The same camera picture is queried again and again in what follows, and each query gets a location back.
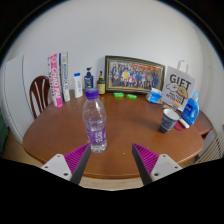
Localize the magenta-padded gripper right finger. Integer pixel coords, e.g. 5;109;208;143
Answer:
132;143;184;185

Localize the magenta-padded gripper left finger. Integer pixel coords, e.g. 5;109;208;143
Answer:
40;143;92;185

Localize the clear purple-capped water bottle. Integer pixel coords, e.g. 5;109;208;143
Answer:
81;87;108;154

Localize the flat round red coaster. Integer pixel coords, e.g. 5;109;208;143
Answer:
173;120;186;132

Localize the blue painted paper cup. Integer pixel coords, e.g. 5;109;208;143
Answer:
158;108;180;134

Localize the white remote control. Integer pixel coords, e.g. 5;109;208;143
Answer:
178;116;190;129

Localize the white radiator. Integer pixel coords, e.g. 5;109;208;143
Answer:
196;133;224;164

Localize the low brown wooden side table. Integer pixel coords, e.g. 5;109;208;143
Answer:
194;111;214;136

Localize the blue detergent bottle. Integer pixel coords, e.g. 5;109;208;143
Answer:
180;91;201;126

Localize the blue tissue pack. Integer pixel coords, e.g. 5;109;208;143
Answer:
145;87;164;105

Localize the brown wooden chair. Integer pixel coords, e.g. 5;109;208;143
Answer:
28;75;52;120

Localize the white printed paper gift bag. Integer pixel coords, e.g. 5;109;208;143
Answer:
161;60;197;112

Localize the white blue-capped lotion bottle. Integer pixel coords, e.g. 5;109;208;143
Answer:
73;72;84;99

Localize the tall pink box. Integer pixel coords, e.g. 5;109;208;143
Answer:
47;53;64;109

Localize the tall white green box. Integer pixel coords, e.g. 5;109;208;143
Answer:
58;51;72;103

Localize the dark blue pump bottle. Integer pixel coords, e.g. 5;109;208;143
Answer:
83;66;95;91

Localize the brown yellow-labelled bottle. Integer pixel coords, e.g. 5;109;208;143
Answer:
96;70;107;95

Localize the framed group photo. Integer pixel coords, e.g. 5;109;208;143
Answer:
104;55;166;95

